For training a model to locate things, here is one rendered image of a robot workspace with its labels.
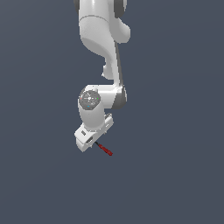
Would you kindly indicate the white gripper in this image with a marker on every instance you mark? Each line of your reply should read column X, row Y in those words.
column 87, row 137

